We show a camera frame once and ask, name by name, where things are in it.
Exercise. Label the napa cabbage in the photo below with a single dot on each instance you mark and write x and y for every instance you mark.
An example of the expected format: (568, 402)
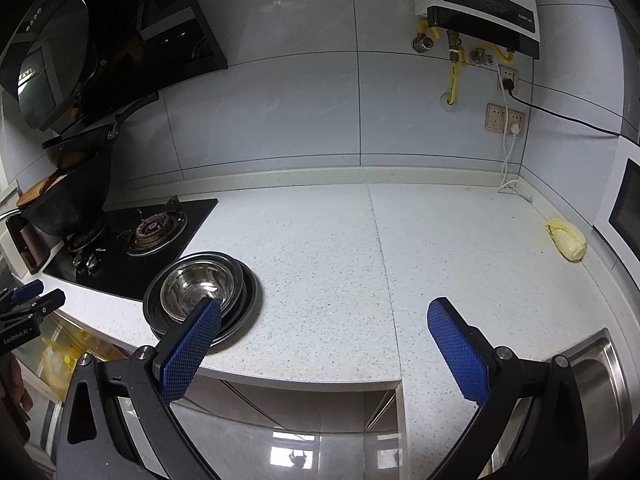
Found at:
(567, 240)

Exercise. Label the wooden cutting board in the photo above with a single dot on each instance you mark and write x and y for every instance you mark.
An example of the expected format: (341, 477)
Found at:
(37, 190)

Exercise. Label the small plain steel plate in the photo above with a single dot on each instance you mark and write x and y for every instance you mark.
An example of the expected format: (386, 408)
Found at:
(247, 291)

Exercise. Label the white wall socket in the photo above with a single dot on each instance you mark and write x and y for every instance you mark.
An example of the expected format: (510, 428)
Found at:
(502, 71)

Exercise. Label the metal stove knob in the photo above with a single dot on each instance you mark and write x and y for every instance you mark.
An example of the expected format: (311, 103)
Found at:
(77, 260)
(92, 263)

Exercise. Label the black glass gas stove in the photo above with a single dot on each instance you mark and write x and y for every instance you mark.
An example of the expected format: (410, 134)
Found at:
(190, 217)

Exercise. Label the metal pipe valve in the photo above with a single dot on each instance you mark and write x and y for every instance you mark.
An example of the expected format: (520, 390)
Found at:
(482, 56)
(422, 43)

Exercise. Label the yellow plastic bag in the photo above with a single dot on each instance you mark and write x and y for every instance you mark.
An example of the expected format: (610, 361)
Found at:
(55, 365)

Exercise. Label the gas burner with grate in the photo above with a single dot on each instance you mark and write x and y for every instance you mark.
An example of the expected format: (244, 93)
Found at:
(150, 232)

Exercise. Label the black cooking pot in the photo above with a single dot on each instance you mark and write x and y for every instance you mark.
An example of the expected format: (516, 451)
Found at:
(70, 205)

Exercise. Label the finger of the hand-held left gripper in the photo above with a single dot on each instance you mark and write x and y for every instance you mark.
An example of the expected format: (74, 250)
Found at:
(50, 301)
(25, 294)

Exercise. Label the black range hood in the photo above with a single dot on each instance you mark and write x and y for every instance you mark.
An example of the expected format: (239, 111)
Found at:
(150, 25)

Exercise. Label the small steel bowl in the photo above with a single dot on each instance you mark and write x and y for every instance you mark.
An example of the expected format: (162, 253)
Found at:
(176, 304)
(200, 287)

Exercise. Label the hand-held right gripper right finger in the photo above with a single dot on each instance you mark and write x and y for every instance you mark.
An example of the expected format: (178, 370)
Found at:
(457, 355)

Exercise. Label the beige wall socket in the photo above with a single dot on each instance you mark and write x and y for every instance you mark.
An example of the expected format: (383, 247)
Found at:
(495, 117)

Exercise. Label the steel kitchen sink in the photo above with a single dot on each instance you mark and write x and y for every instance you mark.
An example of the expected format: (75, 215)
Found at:
(600, 385)

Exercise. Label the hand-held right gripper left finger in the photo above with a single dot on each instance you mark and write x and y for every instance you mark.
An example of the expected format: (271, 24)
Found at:
(192, 345)

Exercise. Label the large steel bowl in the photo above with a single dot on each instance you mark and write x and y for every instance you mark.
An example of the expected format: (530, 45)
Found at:
(165, 297)

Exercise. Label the large steel plate with label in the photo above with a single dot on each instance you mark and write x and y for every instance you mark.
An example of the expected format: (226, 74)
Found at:
(254, 297)

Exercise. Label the white microwave oven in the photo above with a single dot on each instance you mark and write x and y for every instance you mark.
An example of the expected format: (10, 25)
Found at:
(627, 200)

